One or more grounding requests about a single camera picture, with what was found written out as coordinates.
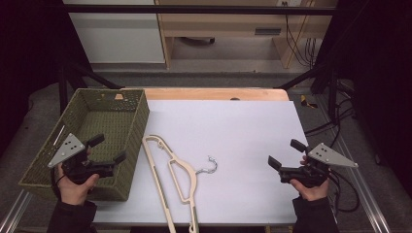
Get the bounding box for aluminium rail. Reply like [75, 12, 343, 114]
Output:
[0, 189, 34, 233]
[314, 96, 394, 233]

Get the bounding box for person's right hand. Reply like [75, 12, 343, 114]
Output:
[289, 179, 330, 203]

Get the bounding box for black metal stand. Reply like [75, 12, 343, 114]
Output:
[57, 61, 124, 115]
[275, 60, 339, 121]

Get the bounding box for white cabinet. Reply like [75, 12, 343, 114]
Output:
[62, 0, 166, 65]

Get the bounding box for black metal crossbar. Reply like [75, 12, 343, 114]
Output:
[64, 3, 336, 17]

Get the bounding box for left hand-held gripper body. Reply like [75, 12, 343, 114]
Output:
[48, 132, 116, 185]

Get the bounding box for black chair base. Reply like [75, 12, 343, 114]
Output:
[179, 36, 216, 46]

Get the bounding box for yellow and black tool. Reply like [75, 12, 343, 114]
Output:
[299, 94, 319, 110]

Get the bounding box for black curtain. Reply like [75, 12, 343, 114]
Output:
[0, 0, 92, 158]
[315, 0, 412, 190]

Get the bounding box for green woven basket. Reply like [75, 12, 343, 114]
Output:
[17, 87, 151, 202]

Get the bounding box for beige clothes hanger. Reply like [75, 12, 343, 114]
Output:
[141, 134, 219, 233]

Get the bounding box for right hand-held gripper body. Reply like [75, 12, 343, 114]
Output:
[278, 142, 360, 189]

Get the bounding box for white board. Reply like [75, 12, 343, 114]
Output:
[91, 99, 309, 226]

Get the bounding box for light wooden desk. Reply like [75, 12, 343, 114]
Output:
[154, 0, 338, 70]

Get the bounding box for black floor cables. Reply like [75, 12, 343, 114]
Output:
[304, 80, 358, 147]

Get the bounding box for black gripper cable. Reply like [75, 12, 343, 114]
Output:
[327, 168, 361, 214]

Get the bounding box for person's left hand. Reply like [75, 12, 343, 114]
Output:
[55, 163, 100, 207]

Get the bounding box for hanging black cables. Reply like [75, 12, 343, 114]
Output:
[282, 1, 318, 68]

